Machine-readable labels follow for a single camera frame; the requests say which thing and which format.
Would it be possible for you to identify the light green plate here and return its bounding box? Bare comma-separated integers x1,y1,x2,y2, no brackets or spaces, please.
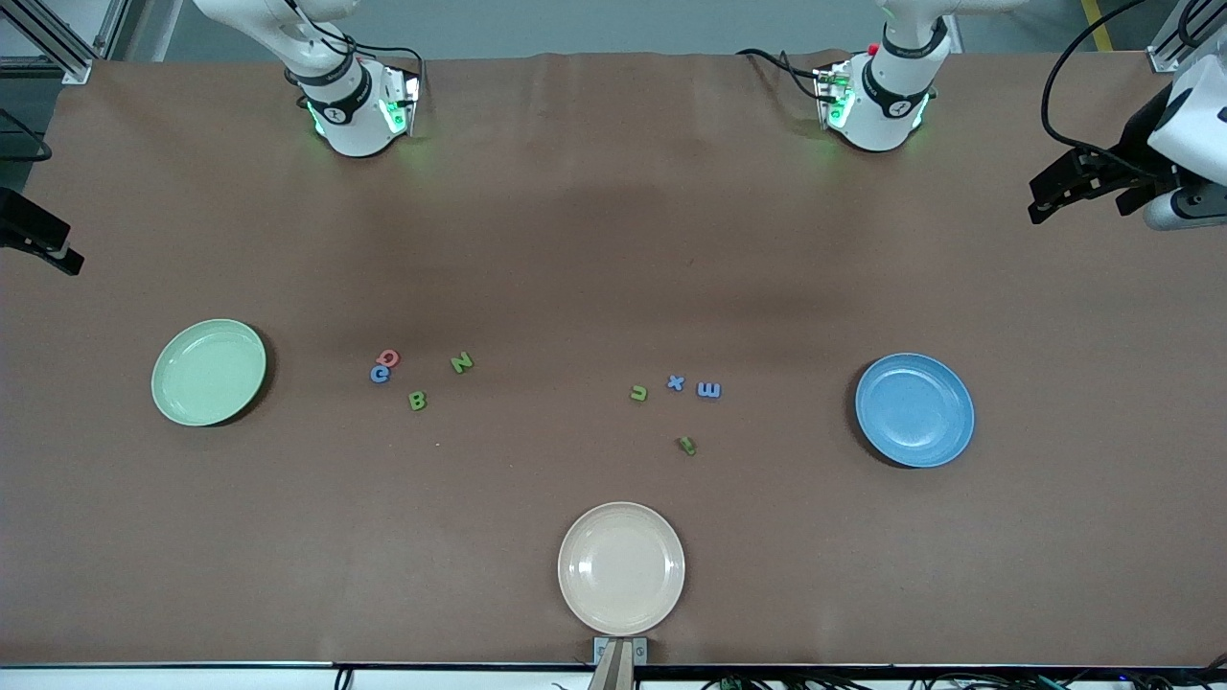
150,318,268,428

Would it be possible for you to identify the blue plate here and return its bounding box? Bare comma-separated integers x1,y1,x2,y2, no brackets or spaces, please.
854,352,976,470

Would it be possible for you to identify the brown table cover mat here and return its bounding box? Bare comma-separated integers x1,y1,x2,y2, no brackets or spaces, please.
0,50,1227,667

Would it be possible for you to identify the beige plate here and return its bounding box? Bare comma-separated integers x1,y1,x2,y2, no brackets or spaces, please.
557,501,687,637

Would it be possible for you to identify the aluminium frame profile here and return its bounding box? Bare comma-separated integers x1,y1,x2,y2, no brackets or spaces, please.
0,0,130,82
1146,0,1227,73

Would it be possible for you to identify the black left arm base cable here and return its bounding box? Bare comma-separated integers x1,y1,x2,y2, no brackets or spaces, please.
736,48,830,102

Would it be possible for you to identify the black arm base cable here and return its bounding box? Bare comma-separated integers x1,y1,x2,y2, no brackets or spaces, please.
283,0,428,106
736,48,830,102

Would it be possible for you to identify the black right arm base cable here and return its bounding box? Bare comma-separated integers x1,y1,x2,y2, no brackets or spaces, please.
283,0,428,106

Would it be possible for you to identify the white table edge rail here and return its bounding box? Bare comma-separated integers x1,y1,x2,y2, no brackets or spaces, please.
0,661,1227,690

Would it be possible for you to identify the metal bracket with beige bar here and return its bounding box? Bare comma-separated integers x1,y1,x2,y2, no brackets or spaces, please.
592,635,649,690

